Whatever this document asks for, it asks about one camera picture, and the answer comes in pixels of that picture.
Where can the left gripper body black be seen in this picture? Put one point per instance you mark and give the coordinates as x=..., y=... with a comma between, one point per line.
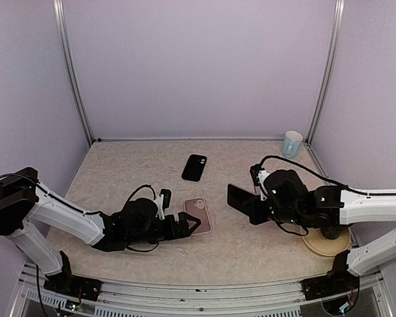
x=171, y=233

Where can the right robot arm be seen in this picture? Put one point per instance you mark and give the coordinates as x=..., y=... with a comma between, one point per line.
x=284, y=199

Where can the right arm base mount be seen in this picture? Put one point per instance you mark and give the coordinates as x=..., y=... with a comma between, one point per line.
x=336, y=281

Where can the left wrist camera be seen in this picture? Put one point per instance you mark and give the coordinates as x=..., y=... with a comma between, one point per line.
x=162, y=202

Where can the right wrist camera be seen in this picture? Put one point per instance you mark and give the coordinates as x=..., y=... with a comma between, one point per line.
x=258, y=175

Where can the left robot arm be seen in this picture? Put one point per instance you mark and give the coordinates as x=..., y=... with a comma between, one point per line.
x=24, y=200

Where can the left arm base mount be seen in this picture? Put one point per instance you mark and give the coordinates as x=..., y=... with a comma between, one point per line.
x=66, y=283

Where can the left aluminium frame post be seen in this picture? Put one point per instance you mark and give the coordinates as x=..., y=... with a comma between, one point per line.
x=59, y=13

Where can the pink phone case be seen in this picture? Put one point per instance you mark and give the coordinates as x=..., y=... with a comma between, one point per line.
x=197, y=207

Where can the right aluminium frame post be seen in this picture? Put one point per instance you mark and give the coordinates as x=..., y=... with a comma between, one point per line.
x=328, y=70

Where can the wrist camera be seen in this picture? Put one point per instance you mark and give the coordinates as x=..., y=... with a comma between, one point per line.
x=258, y=175
x=162, y=202

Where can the black phone case far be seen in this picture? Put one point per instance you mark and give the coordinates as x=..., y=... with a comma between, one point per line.
x=194, y=168

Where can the aluminium frame post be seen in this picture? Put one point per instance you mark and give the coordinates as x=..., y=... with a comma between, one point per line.
x=59, y=13
x=328, y=70

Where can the beige plate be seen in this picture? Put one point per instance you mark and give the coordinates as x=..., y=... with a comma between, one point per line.
x=323, y=246

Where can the white-edged phone screen up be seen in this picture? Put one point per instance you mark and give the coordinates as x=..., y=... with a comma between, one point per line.
x=241, y=200

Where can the light blue mug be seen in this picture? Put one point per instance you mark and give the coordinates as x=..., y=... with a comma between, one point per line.
x=291, y=144

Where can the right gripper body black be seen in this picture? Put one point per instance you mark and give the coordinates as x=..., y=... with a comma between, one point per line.
x=259, y=216

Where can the dark green mug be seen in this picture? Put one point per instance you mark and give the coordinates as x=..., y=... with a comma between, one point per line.
x=333, y=232

